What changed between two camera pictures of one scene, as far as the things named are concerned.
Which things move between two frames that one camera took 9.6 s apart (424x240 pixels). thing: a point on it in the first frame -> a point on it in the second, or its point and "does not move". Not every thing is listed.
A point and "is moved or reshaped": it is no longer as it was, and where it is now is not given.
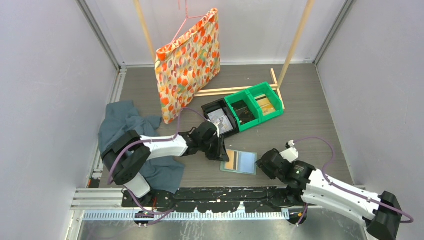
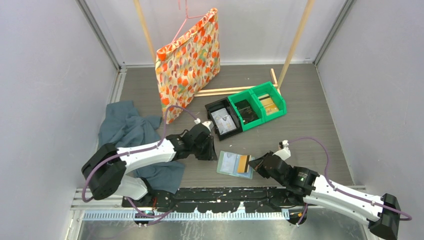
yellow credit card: (233, 164) -> (241, 164)
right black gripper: (270, 174) does not move
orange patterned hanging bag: (184, 67) does not move
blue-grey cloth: (120, 118) does not move
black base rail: (218, 199) does not move
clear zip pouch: (240, 161) is moved or reshaped
